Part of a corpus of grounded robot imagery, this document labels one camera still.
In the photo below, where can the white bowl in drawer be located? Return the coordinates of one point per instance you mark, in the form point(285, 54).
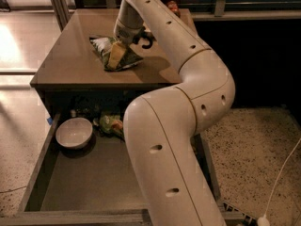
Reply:
point(74, 133)

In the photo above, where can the white cable plug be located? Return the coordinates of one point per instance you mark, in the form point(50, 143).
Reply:
point(263, 221)

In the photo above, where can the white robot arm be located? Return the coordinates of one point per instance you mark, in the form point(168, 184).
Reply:
point(159, 125)

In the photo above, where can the open grey top drawer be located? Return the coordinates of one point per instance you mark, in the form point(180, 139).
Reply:
point(43, 184)

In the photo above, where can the grey cabinet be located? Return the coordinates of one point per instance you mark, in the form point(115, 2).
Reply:
point(89, 69)

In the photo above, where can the orange soda can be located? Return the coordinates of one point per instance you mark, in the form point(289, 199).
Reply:
point(172, 5)

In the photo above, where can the green snack bag in drawer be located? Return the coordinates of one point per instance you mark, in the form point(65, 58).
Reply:
point(111, 125)

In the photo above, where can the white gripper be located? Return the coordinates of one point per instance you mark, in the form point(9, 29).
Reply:
point(128, 33)

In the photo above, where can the green jalapeno chip bag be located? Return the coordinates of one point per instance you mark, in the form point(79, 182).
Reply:
point(103, 46)

